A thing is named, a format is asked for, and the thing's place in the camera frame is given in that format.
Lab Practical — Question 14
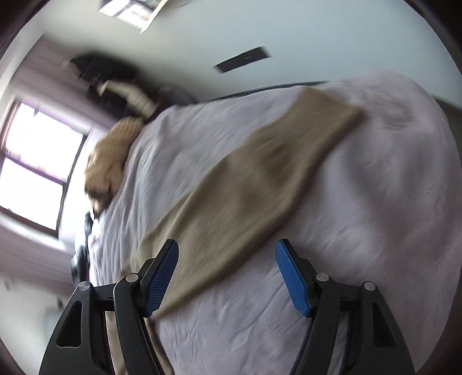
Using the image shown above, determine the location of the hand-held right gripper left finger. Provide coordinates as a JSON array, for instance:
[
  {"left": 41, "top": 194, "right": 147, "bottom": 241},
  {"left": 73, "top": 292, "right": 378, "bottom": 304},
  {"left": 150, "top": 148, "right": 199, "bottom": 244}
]
[{"left": 38, "top": 239, "right": 180, "bottom": 375}]

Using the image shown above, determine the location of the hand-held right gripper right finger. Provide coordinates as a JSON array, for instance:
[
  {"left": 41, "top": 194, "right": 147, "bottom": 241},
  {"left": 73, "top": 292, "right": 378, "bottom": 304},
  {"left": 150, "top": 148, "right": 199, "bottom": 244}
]
[{"left": 275, "top": 238, "right": 421, "bottom": 375}]

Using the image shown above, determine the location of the beige small garment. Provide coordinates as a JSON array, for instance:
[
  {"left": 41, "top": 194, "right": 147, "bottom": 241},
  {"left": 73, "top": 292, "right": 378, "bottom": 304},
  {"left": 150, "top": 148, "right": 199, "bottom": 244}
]
[{"left": 108, "top": 87, "right": 365, "bottom": 375}]

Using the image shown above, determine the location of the lilac bed blanket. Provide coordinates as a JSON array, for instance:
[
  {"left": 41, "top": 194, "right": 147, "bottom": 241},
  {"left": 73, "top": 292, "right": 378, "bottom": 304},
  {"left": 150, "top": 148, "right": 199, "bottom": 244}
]
[{"left": 85, "top": 70, "right": 459, "bottom": 375}]

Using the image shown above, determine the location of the yellow striped garment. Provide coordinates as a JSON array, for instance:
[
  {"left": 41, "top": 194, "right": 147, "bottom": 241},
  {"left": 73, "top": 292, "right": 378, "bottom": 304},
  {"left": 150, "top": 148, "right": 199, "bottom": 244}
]
[{"left": 84, "top": 116, "right": 145, "bottom": 213}]

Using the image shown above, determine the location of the grey curtain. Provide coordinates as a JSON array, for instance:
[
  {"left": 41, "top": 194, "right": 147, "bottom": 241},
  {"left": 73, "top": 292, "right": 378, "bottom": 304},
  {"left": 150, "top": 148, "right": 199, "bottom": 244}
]
[
  {"left": 0, "top": 213, "right": 82, "bottom": 285},
  {"left": 7, "top": 34, "right": 120, "bottom": 130}
]

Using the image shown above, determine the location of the window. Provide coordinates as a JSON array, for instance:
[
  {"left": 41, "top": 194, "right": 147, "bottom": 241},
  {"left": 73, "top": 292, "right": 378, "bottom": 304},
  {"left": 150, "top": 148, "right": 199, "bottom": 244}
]
[{"left": 0, "top": 97, "right": 92, "bottom": 237}]

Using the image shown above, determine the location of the cream hanging garment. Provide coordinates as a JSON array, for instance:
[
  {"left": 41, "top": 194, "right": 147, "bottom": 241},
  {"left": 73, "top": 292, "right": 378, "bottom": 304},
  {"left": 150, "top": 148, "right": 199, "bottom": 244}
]
[{"left": 97, "top": 79, "right": 157, "bottom": 117}]

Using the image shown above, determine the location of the black hanging coat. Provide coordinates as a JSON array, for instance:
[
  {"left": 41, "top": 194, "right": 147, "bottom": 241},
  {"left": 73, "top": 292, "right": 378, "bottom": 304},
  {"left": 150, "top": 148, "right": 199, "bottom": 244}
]
[{"left": 69, "top": 53, "right": 163, "bottom": 121}]

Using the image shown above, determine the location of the white framed panel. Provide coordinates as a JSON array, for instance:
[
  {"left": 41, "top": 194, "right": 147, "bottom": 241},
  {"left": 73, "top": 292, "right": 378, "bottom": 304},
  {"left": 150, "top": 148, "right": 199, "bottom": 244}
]
[{"left": 98, "top": 0, "right": 170, "bottom": 34}]

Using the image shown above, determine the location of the black wall television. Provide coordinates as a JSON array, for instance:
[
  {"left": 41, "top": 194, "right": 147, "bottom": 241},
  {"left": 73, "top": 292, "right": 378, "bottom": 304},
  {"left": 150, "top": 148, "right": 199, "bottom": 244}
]
[{"left": 215, "top": 47, "right": 272, "bottom": 74}]

